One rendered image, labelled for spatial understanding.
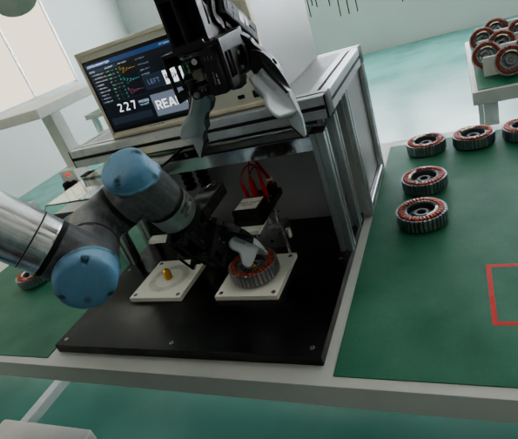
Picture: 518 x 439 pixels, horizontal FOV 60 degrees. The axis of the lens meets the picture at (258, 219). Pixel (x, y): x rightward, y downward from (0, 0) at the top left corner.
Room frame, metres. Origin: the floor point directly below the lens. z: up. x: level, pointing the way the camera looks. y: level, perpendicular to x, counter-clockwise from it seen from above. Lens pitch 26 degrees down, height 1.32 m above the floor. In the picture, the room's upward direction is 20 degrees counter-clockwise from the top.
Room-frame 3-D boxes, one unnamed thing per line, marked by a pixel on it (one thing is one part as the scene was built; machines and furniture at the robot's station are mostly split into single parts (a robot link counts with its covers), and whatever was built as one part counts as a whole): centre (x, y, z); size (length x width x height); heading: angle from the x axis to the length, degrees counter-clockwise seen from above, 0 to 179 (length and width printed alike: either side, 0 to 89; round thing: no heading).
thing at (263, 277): (0.85, 0.05, 0.80); 0.11 x 0.11 x 0.04
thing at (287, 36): (1.18, -0.02, 1.22); 0.44 x 0.39 x 0.20; 61
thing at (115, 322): (0.92, 0.14, 0.76); 0.64 x 0.47 x 0.02; 61
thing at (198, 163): (0.99, 0.10, 1.03); 0.62 x 0.01 x 0.03; 61
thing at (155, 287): (0.96, 0.26, 0.78); 0.15 x 0.15 x 0.01; 61
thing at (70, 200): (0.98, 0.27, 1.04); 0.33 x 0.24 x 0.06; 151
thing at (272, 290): (0.85, 0.05, 0.78); 0.15 x 0.15 x 0.01; 61
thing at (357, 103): (1.10, -0.33, 0.91); 0.28 x 0.03 x 0.32; 151
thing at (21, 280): (1.30, 0.72, 0.77); 0.11 x 0.11 x 0.04
